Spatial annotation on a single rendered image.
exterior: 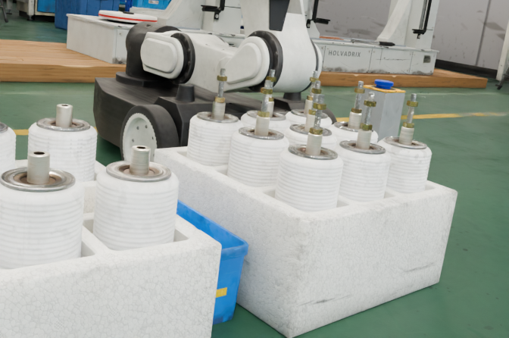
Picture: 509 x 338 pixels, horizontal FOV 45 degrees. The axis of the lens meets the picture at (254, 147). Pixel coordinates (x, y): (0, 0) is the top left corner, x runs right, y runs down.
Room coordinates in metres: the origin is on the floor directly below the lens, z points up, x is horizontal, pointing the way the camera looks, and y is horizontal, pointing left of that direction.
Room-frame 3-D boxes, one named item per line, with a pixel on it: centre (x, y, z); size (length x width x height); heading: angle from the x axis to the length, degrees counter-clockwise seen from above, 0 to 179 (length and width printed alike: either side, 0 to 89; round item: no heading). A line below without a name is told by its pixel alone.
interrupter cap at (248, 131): (0.98, -0.01, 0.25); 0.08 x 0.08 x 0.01
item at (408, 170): (1.06, -0.26, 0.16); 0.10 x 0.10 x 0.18
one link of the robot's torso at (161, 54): (1.77, 0.22, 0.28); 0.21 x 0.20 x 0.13; 41
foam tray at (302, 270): (1.06, -0.10, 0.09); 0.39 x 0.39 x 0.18; 43
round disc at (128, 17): (3.26, 0.74, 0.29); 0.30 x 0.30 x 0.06
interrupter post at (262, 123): (0.98, -0.01, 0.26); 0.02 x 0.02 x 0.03
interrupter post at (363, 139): (0.98, -0.17, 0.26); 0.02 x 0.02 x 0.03
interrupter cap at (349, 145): (0.98, -0.17, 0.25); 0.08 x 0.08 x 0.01
